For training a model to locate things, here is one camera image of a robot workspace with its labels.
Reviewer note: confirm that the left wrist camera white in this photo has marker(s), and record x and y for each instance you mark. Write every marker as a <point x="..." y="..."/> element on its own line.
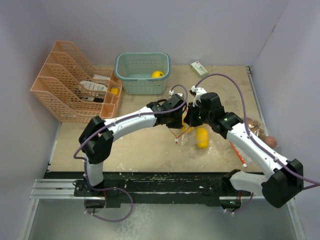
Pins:
<point x="172" y="92"/>

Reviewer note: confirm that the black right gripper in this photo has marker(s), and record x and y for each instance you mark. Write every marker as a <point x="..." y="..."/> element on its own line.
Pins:
<point x="189" y="119"/>

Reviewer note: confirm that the clear zip bag red seal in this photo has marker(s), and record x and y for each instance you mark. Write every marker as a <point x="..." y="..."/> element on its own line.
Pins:
<point x="186" y="138"/>

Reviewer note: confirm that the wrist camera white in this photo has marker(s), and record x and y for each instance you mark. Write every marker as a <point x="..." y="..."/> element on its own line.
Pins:
<point x="172" y="92"/>
<point x="197" y="92"/>

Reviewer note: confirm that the yellow fake fruit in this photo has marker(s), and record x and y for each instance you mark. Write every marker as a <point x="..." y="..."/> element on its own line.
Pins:
<point x="202" y="138"/>

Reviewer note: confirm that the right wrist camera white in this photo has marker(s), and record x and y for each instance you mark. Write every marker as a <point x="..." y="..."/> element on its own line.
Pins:
<point x="197" y="92"/>

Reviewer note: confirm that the yellow fake lemon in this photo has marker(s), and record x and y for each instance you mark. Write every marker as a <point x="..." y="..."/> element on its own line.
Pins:
<point x="157" y="74"/>

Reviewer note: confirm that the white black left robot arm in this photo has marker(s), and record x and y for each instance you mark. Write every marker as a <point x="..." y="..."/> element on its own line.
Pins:
<point x="99" y="135"/>

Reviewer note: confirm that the small white green box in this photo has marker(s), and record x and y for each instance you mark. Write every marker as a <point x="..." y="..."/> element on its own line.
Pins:
<point x="199" y="69"/>

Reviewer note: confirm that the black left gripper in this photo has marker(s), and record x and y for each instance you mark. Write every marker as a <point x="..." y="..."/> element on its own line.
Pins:
<point x="178" y="125"/>

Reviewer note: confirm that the yellow fake bell pepper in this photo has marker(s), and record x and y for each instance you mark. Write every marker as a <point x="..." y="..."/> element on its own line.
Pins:
<point x="185" y="127"/>

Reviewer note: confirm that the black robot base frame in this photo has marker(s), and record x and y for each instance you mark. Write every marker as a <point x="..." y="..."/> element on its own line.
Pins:
<point x="204" y="188"/>

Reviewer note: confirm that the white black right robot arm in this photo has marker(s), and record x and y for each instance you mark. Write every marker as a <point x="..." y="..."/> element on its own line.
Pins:
<point x="281" y="178"/>

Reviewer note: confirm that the aluminium rail frame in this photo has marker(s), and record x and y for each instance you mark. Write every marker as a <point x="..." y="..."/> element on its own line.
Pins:
<point x="45" y="189"/>

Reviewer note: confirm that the brown fake potato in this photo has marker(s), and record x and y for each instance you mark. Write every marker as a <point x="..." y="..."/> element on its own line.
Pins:
<point x="271" y="142"/>

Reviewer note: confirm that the small yellow item in organizer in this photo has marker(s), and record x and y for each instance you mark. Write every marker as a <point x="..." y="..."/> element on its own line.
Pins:
<point x="115" y="91"/>

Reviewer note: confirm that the light blue plastic basket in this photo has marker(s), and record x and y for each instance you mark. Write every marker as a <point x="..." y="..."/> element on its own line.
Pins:
<point x="134" y="70"/>

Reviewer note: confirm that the orange mesh file organizer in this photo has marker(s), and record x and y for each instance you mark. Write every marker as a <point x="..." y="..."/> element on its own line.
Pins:
<point x="58" y="82"/>

